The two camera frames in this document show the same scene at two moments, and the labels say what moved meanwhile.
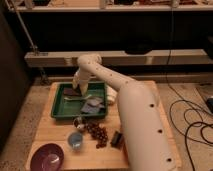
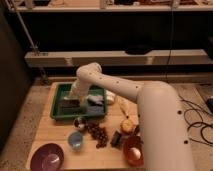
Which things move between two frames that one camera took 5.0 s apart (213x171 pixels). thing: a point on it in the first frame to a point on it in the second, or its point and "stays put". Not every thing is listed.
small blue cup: [75, 140] stays put
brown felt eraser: [70, 92] to [70, 103]
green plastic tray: [69, 103] stays put
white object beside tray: [111, 94] stays put
